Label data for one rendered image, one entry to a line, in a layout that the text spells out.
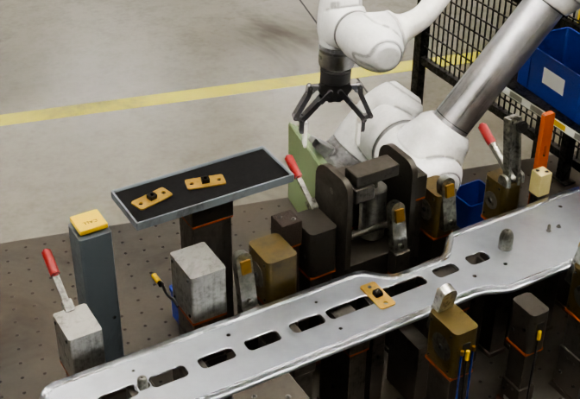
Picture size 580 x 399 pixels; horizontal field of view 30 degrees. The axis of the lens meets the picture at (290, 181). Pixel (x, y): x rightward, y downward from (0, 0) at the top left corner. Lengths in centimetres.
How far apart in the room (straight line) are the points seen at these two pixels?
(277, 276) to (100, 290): 37
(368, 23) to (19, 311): 110
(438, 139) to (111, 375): 103
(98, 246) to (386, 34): 77
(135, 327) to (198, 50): 297
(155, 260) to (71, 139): 198
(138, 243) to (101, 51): 268
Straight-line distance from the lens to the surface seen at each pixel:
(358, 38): 242
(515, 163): 256
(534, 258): 243
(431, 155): 266
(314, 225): 232
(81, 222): 223
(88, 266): 225
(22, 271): 289
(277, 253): 224
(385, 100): 281
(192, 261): 218
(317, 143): 285
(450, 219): 249
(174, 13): 587
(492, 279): 235
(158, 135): 476
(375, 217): 242
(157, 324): 267
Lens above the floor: 244
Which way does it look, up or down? 33 degrees down
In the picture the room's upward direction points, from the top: straight up
